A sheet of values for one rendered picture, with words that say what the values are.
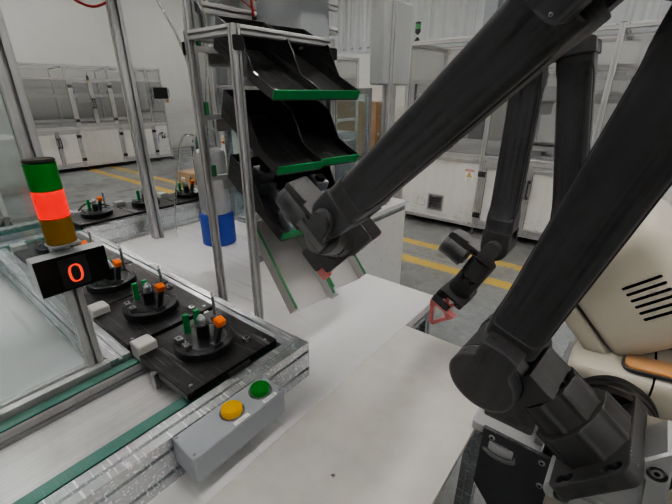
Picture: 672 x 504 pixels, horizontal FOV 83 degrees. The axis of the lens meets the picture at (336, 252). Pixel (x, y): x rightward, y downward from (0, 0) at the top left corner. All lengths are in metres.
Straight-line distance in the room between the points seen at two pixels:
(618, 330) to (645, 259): 0.09
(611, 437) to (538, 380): 0.08
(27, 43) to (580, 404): 11.62
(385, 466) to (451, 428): 0.18
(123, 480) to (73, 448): 0.16
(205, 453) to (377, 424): 0.36
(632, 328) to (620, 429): 0.13
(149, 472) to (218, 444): 0.12
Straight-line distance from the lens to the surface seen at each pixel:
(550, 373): 0.47
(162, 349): 1.00
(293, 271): 1.06
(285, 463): 0.85
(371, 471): 0.83
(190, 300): 1.18
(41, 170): 0.84
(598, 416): 0.48
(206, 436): 0.78
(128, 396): 0.99
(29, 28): 11.74
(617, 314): 0.56
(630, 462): 0.47
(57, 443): 0.95
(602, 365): 0.57
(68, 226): 0.87
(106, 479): 0.78
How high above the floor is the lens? 1.52
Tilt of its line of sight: 23 degrees down
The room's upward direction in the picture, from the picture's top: straight up
